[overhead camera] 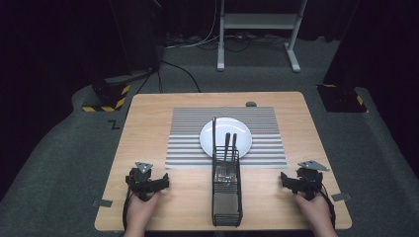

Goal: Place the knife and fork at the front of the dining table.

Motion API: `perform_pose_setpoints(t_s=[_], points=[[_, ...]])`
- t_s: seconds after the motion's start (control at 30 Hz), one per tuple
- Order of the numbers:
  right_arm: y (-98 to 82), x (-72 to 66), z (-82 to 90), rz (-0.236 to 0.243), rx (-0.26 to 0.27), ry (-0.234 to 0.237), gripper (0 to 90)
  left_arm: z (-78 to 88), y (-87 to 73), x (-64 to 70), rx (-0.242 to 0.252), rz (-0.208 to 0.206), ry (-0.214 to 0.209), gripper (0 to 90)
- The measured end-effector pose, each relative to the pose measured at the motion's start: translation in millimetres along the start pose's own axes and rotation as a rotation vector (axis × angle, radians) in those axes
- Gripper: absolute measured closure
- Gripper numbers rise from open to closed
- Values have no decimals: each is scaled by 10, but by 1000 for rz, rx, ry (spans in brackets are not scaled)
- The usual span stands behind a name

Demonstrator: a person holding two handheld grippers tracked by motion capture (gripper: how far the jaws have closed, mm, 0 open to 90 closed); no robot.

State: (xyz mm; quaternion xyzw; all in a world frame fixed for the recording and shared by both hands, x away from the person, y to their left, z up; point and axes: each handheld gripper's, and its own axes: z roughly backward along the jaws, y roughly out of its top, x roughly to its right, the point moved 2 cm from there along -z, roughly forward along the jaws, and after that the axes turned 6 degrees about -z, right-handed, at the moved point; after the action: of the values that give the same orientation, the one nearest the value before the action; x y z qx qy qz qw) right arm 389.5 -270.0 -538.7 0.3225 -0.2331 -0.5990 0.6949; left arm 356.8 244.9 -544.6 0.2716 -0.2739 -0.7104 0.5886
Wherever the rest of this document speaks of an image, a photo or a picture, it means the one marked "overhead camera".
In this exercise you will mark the person's left hand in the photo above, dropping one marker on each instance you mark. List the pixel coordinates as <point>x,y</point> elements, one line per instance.
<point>140,212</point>

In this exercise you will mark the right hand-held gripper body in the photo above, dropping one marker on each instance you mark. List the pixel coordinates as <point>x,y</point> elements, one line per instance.
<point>309,182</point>

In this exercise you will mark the white round plate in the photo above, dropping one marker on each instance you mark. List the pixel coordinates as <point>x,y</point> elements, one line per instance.
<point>227,126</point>

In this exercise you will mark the grey striped placemat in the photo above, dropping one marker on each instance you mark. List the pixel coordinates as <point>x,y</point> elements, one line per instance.
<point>187,135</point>

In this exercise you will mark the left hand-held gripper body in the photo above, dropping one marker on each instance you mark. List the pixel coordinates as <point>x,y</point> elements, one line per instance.
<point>141,184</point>

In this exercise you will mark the white metal stand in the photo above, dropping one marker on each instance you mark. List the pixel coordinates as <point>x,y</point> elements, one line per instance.
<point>258,21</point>

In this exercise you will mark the person's right hand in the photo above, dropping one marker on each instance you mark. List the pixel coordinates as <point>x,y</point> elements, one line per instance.
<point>314,214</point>

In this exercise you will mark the black box with hazard stripes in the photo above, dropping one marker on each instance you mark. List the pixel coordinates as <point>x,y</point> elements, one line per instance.
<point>107,95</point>

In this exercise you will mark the black upright panel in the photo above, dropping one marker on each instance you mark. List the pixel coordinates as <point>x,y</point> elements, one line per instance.
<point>138,36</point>

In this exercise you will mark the black box with yellow corners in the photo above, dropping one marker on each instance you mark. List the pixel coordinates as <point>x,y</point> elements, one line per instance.
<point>341,98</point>

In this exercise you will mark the grey tape piece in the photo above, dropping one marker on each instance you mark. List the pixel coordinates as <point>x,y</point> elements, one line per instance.
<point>102,203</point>
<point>341,197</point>

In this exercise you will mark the small dark round object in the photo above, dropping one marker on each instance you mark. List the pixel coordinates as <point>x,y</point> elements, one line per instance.
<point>251,104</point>

